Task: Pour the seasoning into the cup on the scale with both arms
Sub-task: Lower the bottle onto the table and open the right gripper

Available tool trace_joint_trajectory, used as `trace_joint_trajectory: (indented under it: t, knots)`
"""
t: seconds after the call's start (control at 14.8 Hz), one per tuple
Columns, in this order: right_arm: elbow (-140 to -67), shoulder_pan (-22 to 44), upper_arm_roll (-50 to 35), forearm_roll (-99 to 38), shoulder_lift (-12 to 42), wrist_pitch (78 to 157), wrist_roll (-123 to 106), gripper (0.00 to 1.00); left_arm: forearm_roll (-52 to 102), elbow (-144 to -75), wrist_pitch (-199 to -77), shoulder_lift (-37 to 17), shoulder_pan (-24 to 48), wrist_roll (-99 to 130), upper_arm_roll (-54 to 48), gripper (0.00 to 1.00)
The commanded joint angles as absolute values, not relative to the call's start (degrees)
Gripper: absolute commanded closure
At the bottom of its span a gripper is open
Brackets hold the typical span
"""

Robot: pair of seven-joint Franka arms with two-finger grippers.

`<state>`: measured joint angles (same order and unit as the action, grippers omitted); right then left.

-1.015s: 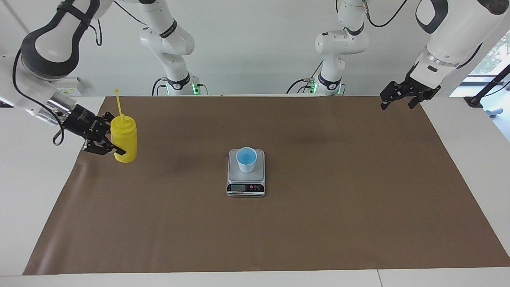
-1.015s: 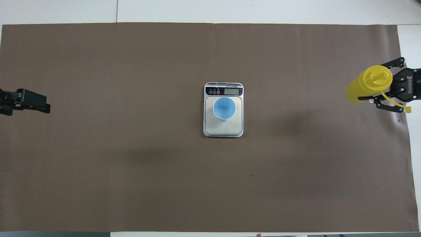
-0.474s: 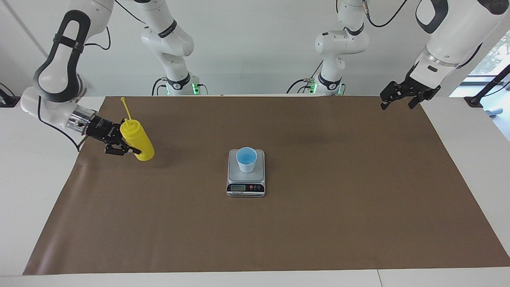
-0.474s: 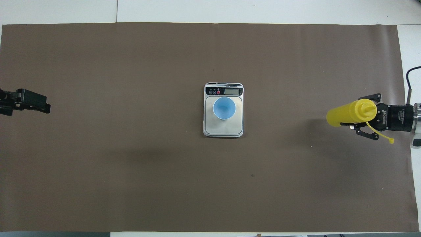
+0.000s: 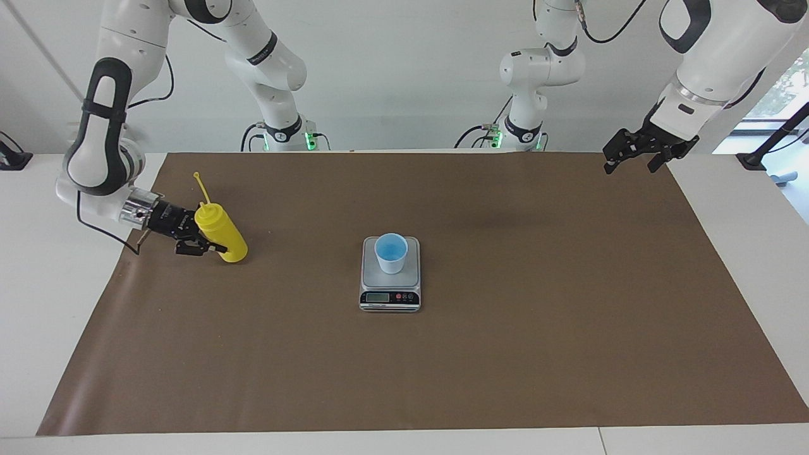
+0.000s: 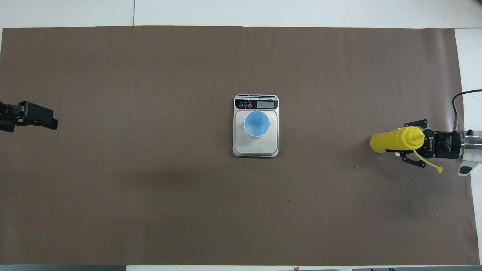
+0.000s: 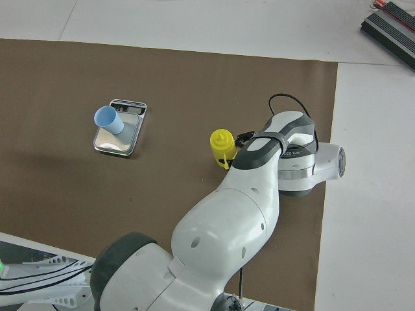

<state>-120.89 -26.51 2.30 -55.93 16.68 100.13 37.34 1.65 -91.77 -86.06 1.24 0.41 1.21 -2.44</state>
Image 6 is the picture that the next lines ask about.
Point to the brown table mat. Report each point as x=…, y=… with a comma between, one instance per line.
x=150, y=207

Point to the yellow squeeze bottle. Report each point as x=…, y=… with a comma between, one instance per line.
x=391, y=140

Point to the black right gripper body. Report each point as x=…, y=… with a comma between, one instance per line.
x=444, y=145

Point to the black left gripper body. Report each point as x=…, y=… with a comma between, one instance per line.
x=6, y=116

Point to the silver digital kitchen scale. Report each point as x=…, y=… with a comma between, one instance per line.
x=256, y=146

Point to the light blue plastic cup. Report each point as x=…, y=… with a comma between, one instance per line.
x=257, y=123

